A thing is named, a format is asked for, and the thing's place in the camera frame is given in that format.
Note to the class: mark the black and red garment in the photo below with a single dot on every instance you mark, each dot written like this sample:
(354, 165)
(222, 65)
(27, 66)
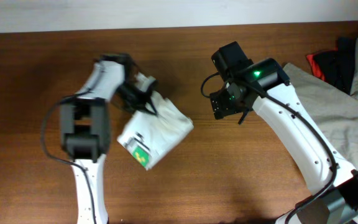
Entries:
(335, 67)

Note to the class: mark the beige khaki garment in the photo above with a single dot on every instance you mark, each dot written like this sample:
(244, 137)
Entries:
(335, 112)

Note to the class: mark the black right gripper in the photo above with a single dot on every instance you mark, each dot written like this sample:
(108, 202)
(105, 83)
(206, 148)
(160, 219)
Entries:
(221, 104)

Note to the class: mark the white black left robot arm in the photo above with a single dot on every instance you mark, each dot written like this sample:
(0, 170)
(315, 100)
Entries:
(85, 129)

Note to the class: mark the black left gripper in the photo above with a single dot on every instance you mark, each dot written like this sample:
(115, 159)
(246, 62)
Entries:
(132, 101)

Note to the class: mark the white t-shirt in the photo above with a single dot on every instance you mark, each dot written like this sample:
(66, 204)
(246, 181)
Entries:
(149, 138)

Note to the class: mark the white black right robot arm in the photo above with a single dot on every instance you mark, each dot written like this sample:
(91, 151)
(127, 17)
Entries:
(265, 88)

